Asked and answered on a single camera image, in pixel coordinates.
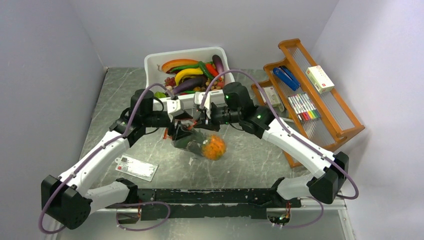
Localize wooden shelf rack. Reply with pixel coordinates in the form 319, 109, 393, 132
258, 38, 365, 152

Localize coloured marker set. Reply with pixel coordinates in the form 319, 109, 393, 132
287, 92, 321, 122

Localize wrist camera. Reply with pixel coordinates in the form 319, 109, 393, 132
166, 99, 184, 120
194, 92, 212, 118

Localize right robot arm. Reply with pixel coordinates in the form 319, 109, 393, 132
194, 82, 349, 207

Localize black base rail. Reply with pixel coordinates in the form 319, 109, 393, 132
112, 178, 301, 221

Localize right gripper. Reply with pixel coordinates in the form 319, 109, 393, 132
193, 103, 242, 133

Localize blue stapler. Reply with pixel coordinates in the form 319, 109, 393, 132
272, 65, 301, 91

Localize white red box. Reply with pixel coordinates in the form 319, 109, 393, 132
305, 65, 335, 94

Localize white plastic bin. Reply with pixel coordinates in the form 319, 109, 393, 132
144, 46, 230, 109

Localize toy yellow banana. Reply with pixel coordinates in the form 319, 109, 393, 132
175, 68, 204, 86

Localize toy green lime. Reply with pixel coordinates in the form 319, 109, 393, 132
154, 91, 168, 99

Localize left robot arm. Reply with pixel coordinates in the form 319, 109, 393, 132
38, 88, 192, 234

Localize toy orange papaya slice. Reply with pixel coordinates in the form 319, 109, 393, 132
161, 58, 198, 73

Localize toy red grapes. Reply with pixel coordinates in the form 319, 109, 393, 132
164, 77, 177, 88

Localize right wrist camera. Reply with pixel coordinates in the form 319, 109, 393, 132
194, 92, 212, 118

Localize toy green chili pepper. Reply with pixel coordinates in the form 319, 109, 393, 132
166, 62, 199, 74

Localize clear zip top bag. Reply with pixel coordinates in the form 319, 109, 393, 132
163, 124, 218, 158

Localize toy pineapple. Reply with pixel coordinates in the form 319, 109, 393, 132
201, 134, 227, 161

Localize flat clear packet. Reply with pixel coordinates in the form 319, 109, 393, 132
114, 154, 159, 182

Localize toy red chili pepper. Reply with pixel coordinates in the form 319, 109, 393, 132
205, 63, 219, 80

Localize small white box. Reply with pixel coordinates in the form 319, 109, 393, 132
263, 86, 282, 107

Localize toy purple eggplant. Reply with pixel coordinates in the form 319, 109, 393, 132
171, 76, 208, 95

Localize toy green avocado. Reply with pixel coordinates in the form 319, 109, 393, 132
172, 137, 201, 154

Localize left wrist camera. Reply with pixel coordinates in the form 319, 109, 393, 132
166, 99, 184, 120

